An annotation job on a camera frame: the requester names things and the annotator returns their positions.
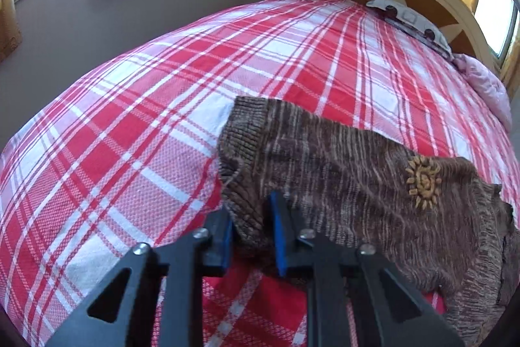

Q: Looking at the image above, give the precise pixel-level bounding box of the brown knitted sweater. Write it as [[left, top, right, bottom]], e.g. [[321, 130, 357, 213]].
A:
[[218, 97, 519, 346]]

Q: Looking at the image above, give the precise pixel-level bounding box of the yellow curtain right of headboard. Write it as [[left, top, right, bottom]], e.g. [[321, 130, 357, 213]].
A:
[[500, 26, 520, 100]]

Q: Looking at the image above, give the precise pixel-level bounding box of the red white plaid bedsheet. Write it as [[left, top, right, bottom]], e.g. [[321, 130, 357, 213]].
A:
[[1, 0, 519, 346]]

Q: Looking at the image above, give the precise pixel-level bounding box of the window behind headboard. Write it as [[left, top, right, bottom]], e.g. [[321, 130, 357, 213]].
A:
[[475, 0, 519, 68]]

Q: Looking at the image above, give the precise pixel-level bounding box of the yellow curtain at far left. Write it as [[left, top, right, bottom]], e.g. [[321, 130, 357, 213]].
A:
[[0, 0, 22, 61]]

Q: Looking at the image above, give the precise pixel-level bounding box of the white patterned pillow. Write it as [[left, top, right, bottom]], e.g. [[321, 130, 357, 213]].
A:
[[366, 0, 453, 61]]

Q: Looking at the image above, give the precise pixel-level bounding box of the pink pillow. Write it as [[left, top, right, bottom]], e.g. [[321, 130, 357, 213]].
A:
[[453, 54, 512, 133]]

